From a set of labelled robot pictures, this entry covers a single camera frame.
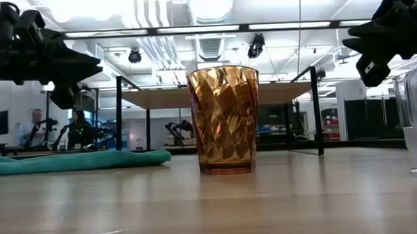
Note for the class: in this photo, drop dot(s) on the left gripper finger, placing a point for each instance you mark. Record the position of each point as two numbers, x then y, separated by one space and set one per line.
72 57
72 75

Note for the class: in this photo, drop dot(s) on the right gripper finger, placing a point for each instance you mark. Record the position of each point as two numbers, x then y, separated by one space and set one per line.
377 30
374 45

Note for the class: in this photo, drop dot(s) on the amber faceted plastic tumbler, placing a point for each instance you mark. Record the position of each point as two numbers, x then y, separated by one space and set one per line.
224 120

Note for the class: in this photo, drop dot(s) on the background black robot arm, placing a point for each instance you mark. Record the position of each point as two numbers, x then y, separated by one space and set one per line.
177 129
40 133
63 135

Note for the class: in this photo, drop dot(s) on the wooden shelf with black legs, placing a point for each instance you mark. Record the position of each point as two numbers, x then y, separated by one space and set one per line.
158 98

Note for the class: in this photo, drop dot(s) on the person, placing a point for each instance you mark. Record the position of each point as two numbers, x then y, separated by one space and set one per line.
36 119
79 121

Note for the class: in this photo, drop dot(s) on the white pillar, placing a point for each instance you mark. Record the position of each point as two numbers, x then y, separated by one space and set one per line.
350 89

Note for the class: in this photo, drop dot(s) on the black storage cabinets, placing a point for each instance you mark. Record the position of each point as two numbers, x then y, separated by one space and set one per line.
370 118

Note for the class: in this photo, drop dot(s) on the teal cloth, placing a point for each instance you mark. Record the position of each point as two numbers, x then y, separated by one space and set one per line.
73 162

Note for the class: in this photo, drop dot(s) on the overhead light bar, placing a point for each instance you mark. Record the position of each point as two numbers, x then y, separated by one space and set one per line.
197 29

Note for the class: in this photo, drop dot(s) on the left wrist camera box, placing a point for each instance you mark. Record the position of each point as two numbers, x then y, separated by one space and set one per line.
64 96

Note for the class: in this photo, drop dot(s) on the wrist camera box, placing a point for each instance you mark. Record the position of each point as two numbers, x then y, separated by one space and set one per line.
64 96
374 71

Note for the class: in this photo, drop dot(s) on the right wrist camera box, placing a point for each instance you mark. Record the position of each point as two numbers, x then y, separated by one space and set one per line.
374 71

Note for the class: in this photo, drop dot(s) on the black ceiling camera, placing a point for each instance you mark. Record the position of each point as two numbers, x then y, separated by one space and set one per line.
134 56
256 46

